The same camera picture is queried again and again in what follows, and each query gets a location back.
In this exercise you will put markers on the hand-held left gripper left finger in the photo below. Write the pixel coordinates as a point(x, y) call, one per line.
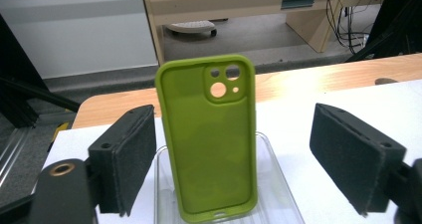
point(132, 157)

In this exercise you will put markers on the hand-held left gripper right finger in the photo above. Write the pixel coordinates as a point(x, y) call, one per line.
point(355, 157)

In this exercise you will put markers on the green phone case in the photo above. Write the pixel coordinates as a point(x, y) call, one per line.
point(205, 144)

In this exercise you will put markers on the clear plastic tray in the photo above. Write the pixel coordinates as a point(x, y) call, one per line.
point(275, 190)

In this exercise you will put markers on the yellow black tape piece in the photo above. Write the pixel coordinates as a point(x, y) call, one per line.
point(57, 134)

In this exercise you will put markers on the white cabinet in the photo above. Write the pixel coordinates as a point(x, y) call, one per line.
point(76, 28)

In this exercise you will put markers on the white wheeled base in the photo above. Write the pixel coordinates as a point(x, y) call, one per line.
point(192, 26)

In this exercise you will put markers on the black curtain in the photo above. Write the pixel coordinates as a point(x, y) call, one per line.
point(15, 58)
point(404, 5)

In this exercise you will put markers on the grey desk label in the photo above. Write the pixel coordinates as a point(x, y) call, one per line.
point(297, 2)

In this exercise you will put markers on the light wooden desk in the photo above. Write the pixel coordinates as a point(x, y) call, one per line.
point(232, 1)

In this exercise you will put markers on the black frame strut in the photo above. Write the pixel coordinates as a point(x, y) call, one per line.
point(40, 94)
point(381, 41)

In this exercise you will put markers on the aluminium rail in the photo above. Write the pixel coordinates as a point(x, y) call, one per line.
point(11, 154)

